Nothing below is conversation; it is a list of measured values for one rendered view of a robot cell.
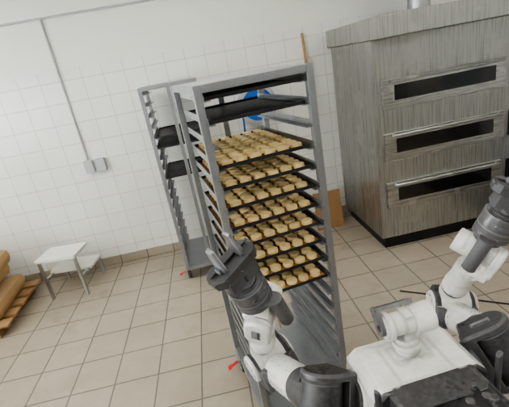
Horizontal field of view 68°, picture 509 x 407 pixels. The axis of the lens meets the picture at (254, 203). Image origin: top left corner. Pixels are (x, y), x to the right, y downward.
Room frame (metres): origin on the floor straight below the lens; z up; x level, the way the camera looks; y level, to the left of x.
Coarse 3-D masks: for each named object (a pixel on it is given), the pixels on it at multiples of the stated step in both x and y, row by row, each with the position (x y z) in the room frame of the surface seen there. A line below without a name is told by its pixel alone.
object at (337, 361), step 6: (294, 306) 2.09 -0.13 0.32; (300, 312) 2.02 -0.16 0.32; (306, 318) 1.93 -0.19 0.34; (306, 324) 1.89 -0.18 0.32; (312, 330) 1.83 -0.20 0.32; (318, 336) 1.77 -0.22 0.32; (318, 342) 1.72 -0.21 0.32; (324, 342) 1.71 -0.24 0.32; (324, 348) 1.67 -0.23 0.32; (330, 348) 1.63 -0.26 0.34; (330, 354) 1.62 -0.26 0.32; (336, 360) 1.57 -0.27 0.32
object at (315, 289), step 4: (308, 284) 1.77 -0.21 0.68; (312, 284) 1.76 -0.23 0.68; (312, 288) 1.73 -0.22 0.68; (316, 288) 1.72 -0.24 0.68; (316, 292) 1.68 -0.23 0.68; (320, 292) 1.67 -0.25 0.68; (320, 296) 1.64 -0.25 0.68; (324, 296) 1.63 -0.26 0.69; (324, 300) 1.60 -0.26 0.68; (328, 300) 1.59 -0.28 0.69; (328, 304) 1.57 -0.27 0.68; (332, 304) 1.55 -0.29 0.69; (332, 308) 1.53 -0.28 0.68
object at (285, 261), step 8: (224, 248) 1.85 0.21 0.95; (304, 248) 1.65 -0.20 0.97; (280, 256) 1.61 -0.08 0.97; (288, 256) 1.63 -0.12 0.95; (296, 256) 1.60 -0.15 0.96; (304, 256) 1.61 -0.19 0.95; (312, 256) 1.56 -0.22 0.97; (320, 256) 1.58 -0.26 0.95; (264, 264) 1.60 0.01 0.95; (272, 264) 1.55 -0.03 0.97; (280, 264) 1.57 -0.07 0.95; (288, 264) 1.53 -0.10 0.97; (296, 264) 1.55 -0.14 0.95; (264, 272) 1.50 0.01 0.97; (272, 272) 1.51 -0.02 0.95
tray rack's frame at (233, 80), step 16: (208, 80) 1.81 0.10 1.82; (224, 80) 1.45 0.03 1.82; (240, 80) 1.46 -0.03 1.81; (256, 80) 1.48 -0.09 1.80; (176, 96) 2.01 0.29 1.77; (192, 160) 2.01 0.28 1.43; (208, 224) 2.01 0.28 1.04; (208, 240) 2.02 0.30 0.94; (288, 336) 2.02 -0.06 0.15; (304, 336) 1.99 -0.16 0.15; (240, 352) 1.95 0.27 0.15; (304, 352) 1.85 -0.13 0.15; (256, 384) 1.67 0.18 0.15; (272, 400) 1.55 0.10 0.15
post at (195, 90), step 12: (192, 96) 1.44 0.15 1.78; (204, 108) 1.42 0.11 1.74; (204, 120) 1.42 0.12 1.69; (204, 132) 1.42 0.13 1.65; (204, 144) 1.41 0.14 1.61; (216, 168) 1.42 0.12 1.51; (216, 180) 1.42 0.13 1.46; (216, 192) 1.41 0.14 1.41; (228, 216) 1.42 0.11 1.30; (228, 228) 1.42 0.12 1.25; (264, 396) 1.42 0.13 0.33
